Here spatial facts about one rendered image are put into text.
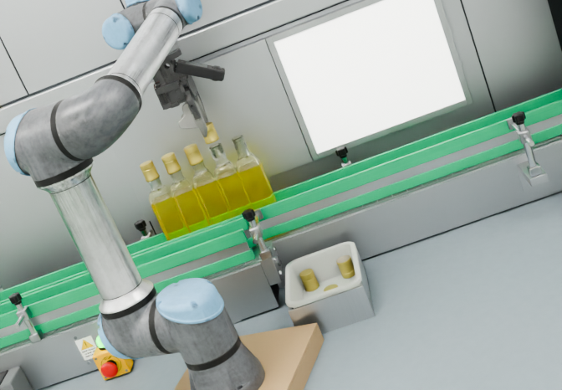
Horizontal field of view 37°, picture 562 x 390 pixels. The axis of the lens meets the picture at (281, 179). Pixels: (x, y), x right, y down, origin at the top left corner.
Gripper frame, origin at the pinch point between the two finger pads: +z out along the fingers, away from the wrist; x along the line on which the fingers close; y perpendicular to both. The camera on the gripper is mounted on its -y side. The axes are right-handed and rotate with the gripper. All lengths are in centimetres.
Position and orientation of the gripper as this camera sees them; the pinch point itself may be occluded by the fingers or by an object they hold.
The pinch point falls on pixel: (206, 128)
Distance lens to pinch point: 201.7
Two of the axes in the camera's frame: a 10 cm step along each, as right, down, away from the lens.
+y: -9.3, 3.4, 1.3
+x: -0.1, 3.3, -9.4
